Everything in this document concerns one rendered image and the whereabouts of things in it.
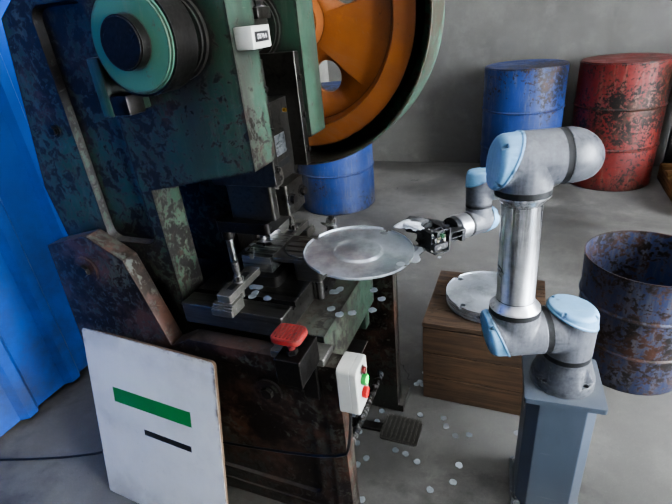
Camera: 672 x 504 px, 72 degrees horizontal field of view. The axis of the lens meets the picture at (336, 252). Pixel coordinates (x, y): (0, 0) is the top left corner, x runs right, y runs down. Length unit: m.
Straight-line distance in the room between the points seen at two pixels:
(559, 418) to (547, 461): 0.16
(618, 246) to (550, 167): 1.18
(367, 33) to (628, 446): 1.54
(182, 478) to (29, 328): 0.99
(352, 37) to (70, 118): 0.77
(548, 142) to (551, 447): 0.80
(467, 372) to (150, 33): 1.42
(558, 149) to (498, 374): 0.95
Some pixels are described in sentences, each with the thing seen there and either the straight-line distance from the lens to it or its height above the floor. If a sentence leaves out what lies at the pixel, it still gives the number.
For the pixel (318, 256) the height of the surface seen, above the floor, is 0.79.
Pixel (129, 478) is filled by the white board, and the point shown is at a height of 0.09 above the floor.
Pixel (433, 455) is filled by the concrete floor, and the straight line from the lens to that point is 1.72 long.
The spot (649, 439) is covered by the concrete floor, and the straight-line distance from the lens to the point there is 1.94.
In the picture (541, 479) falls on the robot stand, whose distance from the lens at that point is 1.53.
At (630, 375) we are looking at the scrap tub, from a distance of 2.02.
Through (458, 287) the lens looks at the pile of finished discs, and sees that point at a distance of 1.80.
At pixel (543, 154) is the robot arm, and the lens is 1.01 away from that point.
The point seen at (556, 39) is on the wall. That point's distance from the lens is 4.32.
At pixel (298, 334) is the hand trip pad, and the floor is 0.76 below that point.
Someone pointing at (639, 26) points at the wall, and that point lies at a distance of 4.37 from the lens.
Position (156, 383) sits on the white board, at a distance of 1.43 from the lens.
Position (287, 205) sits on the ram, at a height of 0.92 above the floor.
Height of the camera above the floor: 1.34
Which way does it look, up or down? 27 degrees down
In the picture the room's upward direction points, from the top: 6 degrees counter-clockwise
